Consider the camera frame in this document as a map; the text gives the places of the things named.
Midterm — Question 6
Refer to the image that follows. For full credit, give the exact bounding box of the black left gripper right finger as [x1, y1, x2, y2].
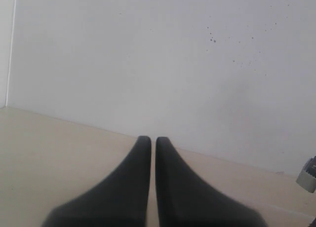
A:
[155, 137, 267, 227]

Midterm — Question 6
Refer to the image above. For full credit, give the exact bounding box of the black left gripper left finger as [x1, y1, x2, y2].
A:
[42, 136, 151, 227]

